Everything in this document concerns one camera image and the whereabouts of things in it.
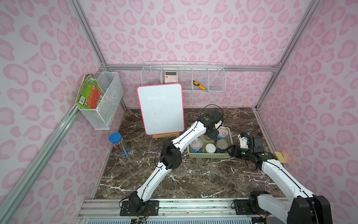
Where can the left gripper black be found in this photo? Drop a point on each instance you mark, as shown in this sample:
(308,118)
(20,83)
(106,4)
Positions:
(212,133)

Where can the white mesh wall basket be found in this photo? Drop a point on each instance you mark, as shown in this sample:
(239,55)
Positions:
(102,117)

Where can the wooden whiteboard stand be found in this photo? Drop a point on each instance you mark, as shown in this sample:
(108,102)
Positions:
(157,136)

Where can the small yellow white-lid can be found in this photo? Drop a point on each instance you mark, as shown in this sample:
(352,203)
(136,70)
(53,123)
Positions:
(210,148)

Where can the red white lidded can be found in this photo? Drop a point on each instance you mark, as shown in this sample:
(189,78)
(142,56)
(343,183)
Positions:
(206,138)

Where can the green red booklet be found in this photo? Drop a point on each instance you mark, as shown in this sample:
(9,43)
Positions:
(90,93)

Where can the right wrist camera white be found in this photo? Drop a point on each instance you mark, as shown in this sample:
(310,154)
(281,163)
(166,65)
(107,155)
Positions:
(251,144)

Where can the yellow sticky note pad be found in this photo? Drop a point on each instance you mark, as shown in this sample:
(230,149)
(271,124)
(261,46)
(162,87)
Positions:
(280,157)

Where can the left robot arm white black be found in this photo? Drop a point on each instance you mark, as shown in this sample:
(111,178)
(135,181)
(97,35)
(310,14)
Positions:
(171,156)

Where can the pink framed whiteboard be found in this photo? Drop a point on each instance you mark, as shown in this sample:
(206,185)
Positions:
(162,108)

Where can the green plastic basket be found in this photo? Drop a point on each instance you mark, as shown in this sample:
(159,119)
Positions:
(214,155)

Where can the white wire wall shelf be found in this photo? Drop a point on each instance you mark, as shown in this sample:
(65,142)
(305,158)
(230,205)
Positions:
(210,75)

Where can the dark navy tin can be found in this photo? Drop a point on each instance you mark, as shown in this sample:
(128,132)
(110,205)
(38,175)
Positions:
(221,146)

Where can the yellow black utility knife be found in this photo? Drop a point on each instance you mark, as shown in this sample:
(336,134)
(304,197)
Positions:
(199,85)

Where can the blue tin can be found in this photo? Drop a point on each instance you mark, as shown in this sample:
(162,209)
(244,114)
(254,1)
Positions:
(223,133)
(196,146)

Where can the white pink calculator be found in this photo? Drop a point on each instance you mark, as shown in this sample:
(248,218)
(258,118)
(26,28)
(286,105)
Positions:
(170,77)

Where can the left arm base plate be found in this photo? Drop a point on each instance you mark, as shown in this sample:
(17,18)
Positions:
(149,208)

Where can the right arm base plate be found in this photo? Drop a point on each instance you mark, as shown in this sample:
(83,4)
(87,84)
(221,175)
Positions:
(243,207)

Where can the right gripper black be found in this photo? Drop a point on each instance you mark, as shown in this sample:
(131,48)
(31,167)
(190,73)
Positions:
(233,150)

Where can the blue lid pencil jar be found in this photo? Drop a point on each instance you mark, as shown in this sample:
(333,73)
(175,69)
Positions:
(119,144)

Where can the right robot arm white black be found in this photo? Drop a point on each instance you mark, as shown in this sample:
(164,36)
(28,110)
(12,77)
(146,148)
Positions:
(304,207)

